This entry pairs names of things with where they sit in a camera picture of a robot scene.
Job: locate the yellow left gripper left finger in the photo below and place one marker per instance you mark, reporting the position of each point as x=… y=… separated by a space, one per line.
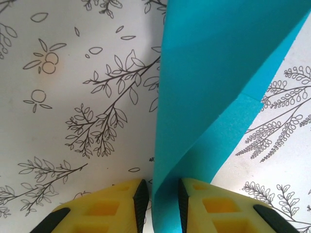
x=102 y=213

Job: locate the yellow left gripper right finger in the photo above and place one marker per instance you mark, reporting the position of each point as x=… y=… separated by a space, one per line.
x=223 y=213

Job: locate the teal cloth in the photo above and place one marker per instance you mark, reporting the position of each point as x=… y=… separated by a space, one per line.
x=199 y=97

